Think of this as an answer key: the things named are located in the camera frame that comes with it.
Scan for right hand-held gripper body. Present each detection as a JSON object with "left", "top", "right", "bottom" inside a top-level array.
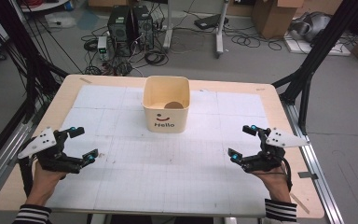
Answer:
[{"left": 241, "top": 127, "right": 310, "bottom": 174}]

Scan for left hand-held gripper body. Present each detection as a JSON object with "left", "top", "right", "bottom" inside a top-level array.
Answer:
[{"left": 17, "top": 127, "right": 82, "bottom": 175}]

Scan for cream bin with smiley face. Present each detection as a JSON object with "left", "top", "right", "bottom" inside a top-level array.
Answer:
[{"left": 141, "top": 75, "right": 191, "bottom": 134}]

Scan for brown paper cup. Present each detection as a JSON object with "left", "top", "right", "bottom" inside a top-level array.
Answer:
[{"left": 163, "top": 101, "right": 185, "bottom": 110}]

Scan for person's right hand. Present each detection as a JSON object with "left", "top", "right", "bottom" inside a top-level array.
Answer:
[{"left": 250, "top": 164, "right": 292, "bottom": 203}]

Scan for person's left hand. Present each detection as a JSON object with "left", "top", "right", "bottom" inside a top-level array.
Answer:
[{"left": 26, "top": 161, "right": 68, "bottom": 207}]

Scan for grey tape piece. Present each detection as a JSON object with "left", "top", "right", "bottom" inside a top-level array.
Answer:
[{"left": 297, "top": 171, "right": 319, "bottom": 181}]

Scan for thin wooden stick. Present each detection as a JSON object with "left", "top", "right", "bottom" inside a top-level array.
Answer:
[{"left": 288, "top": 191, "right": 310, "bottom": 216}]

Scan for white grid mat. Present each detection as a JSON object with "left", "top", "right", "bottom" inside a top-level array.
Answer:
[{"left": 45, "top": 84, "right": 269, "bottom": 218}]

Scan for small grey power supply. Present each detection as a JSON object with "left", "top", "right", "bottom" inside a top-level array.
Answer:
[{"left": 97, "top": 35, "right": 109, "bottom": 61}]

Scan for white floor board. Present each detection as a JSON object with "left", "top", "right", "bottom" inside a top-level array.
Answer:
[{"left": 283, "top": 33, "right": 352, "bottom": 57}]

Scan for white metal stand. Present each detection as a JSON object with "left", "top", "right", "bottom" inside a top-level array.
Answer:
[{"left": 162, "top": 0, "right": 231, "bottom": 60}]

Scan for large cardboard box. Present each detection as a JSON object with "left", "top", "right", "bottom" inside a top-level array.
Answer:
[{"left": 251, "top": 0, "right": 305, "bottom": 40}]

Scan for flat black box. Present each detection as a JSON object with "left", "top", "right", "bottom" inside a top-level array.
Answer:
[{"left": 194, "top": 13, "right": 230, "bottom": 31}]

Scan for black computer tower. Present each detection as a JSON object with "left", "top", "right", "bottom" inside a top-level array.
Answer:
[
  {"left": 131, "top": 5, "right": 155, "bottom": 50},
  {"left": 107, "top": 5, "right": 133, "bottom": 57}
]

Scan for grey bag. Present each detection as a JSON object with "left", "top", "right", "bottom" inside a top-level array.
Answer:
[{"left": 288, "top": 11, "right": 333, "bottom": 43}]

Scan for round white table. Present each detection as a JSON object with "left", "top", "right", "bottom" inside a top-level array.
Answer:
[{"left": 18, "top": 0, "right": 70, "bottom": 14}]

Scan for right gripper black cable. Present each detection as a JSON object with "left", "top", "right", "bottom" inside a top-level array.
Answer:
[{"left": 280, "top": 156, "right": 294, "bottom": 192}]

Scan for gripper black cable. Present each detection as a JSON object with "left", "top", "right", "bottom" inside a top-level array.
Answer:
[
  {"left": 280, "top": 156, "right": 294, "bottom": 192},
  {"left": 18, "top": 156, "right": 35, "bottom": 199}
]

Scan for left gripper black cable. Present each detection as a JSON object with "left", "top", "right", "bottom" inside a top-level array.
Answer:
[{"left": 18, "top": 156, "right": 35, "bottom": 199}]

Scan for aluminium rail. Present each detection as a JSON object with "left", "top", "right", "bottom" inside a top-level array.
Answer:
[
  {"left": 0, "top": 102, "right": 43, "bottom": 204},
  {"left": 280, "top": 102, "right": 345, "bottom": 224}
]

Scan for black floor cable loops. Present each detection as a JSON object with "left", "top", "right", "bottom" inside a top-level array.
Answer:
[{"left": 230, "top": 32, "right": 283, "bottom": 52}]

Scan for black metal frame with cables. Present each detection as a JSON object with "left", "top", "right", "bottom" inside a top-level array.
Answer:
[{"left": 0, "top": 0, "right": 71, "bottom": 125}]

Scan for black cable coil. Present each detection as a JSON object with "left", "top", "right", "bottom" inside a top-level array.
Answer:
[{"left": 144, "top": 49, "right": 170, "bottom": 67}]

